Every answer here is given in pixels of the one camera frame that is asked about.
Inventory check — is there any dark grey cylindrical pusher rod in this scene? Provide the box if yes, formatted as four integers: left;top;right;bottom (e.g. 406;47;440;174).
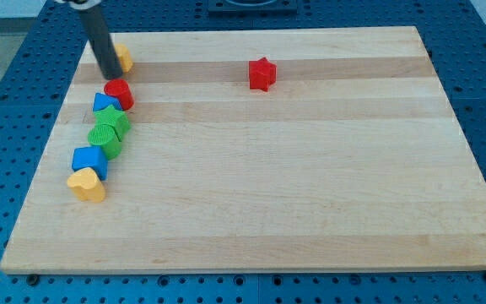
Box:
76;3;123;80

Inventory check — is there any white rod mount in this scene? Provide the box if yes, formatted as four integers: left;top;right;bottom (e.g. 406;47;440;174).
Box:
54;0;101;10

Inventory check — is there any red cylinder block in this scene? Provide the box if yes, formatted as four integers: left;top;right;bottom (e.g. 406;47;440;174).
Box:
104;79;135;111

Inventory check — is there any green star block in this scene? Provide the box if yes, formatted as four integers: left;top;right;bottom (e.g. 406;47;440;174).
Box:
94;106;131;141

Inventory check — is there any red star block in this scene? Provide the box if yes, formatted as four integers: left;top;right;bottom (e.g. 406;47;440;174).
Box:
248;57;277;92

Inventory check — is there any yellow block behind rod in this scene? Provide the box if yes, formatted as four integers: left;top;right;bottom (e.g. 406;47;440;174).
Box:
114;43;133;73

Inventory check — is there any blue triangle block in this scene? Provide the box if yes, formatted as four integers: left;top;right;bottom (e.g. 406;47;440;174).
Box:
92;93;122;111

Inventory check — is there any green cylinder block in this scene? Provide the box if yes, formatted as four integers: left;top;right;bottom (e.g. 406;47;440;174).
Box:
88;125;122;160

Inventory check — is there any blue cube block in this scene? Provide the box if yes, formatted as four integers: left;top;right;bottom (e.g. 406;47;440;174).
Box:
71;146;108;181

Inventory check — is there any yellow heart block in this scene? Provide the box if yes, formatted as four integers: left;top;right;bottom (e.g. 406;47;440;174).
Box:
67;167;106;203

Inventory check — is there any light wooden board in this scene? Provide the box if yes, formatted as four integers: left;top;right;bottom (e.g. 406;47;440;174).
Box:
0;26;486;274

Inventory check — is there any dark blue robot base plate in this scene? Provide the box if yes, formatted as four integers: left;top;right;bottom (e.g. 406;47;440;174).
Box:
208;0;298;14

